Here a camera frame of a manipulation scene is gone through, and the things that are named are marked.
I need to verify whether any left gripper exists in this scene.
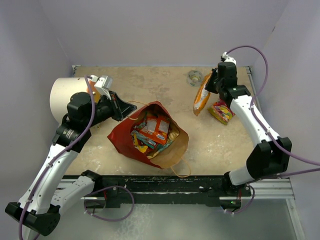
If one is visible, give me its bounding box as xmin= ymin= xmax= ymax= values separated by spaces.
xmin=83 ymin=90 xmax=137 ymax=128

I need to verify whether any orange kettle chips bag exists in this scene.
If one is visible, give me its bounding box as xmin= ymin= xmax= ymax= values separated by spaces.
xmin=193 ymin=73 xmax=212 ymax=116

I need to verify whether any colourful candy bag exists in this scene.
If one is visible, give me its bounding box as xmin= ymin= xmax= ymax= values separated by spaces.
xmin=207 ymin=99 xmax=235 ymax=125

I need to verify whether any red paper bag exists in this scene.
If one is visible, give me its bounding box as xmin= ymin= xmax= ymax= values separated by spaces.
xmin=107 ymin=101 xmax=192 ymax=178

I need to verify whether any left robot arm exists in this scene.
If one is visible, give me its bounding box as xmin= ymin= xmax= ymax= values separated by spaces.
xmin=5 ymin=91 xmax=137 ymax=240

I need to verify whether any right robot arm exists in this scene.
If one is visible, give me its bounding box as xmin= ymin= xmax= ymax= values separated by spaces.
xmin=205 ymin=61 xmax=292 ymax=196

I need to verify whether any clear tape roll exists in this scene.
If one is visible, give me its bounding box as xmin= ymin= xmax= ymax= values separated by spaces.
xmin=186 ymin=70 xmax=204 ymax=87

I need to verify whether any teal snack pack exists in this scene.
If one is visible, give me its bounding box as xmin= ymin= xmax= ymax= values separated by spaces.
xmin=134 ymin=133 xmax=157 ymax=149

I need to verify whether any white cylinder with orange end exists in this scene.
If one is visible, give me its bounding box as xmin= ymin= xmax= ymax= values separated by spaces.
xmin=49 ymin=77 xmax=88 ymax=124

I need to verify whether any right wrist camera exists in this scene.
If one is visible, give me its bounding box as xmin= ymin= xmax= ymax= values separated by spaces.
xmin=220 ymin=52 xmax=237 ymax=65

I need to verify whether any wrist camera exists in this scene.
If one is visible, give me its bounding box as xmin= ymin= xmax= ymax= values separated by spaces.
xmin=90 ymin=75 xmax=113 ymax=99
xmin=220 ymin=52 xmax=237 ymax=65

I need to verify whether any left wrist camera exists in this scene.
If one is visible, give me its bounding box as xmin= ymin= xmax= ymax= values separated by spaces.
xmin=90 ymin=75 xmax=113 ymax=99

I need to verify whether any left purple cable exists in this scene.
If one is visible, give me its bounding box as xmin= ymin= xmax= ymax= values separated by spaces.
xmin=18 ymin=74 xmax=97 ymax=240

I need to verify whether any purple cable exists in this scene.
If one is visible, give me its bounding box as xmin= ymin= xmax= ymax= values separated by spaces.
xmin=226 ymin=44 xmax=320 ymax=216
xmin=18 ymin=74 xmax=97 ymax=240

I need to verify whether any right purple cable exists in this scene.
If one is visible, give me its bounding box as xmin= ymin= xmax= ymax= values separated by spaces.
xmin=226 ymin=44 xmax=320 ymax=216

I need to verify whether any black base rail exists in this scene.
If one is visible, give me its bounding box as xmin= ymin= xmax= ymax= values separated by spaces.
xmin=81 ymin=170 xmax=251 ymax=209

